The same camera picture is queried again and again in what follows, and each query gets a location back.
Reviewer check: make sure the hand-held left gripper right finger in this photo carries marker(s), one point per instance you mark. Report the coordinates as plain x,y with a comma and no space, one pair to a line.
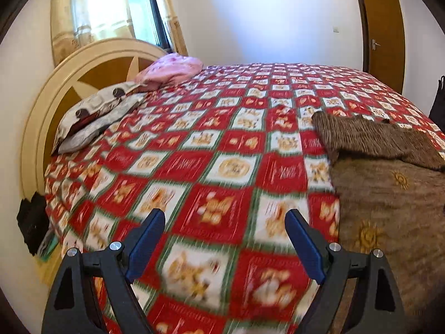
306,241

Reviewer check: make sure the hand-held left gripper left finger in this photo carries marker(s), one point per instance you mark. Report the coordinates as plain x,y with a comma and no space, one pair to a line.
147,241

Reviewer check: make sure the brown knit sweater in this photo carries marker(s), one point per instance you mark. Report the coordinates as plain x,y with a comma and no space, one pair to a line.
379,139

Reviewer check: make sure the brown sun-print blanket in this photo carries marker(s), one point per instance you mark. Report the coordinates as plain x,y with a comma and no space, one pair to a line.
389,215

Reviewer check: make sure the red checkered printed bed blanket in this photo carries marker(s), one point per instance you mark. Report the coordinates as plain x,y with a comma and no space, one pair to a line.
208,167

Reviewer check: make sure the dark cloth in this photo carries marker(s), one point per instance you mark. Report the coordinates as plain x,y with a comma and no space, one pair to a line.
33,221

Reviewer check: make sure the grey patterned pillow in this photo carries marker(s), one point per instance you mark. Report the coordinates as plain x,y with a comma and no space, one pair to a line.
97,111

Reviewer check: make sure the cream wooden headboard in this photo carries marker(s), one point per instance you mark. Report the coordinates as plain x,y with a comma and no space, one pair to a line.
45,111

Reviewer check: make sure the pink pillow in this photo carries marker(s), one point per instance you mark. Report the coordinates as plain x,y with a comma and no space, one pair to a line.
170,69

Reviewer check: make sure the black folding chair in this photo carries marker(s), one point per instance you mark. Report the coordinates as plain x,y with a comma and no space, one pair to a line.
438,99

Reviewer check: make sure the brown wooden door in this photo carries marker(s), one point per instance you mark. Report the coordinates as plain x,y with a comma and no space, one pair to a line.
382,31

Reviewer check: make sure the window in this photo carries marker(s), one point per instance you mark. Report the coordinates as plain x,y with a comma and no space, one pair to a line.
146,10

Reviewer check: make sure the cream sheer curtain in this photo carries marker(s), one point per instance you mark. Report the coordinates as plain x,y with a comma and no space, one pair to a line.
87,14

